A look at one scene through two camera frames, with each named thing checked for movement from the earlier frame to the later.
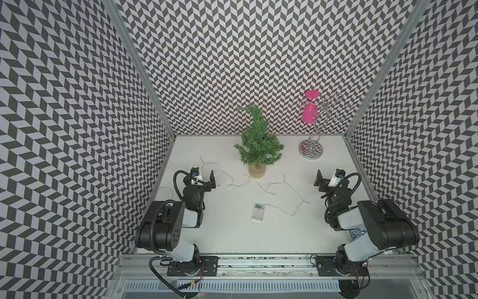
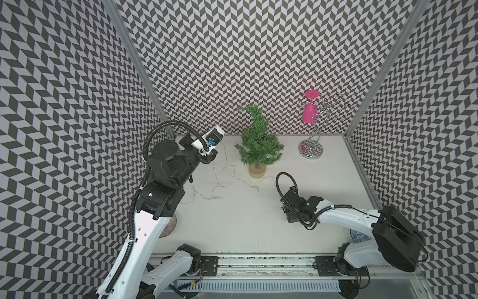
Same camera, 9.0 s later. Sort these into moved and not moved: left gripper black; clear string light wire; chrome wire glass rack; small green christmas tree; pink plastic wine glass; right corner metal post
Moved: left gripper black; clear string light wire
Not moved: right corner metal post; chrome wire glass rack; small green christmas tree; pink plastic wine glass
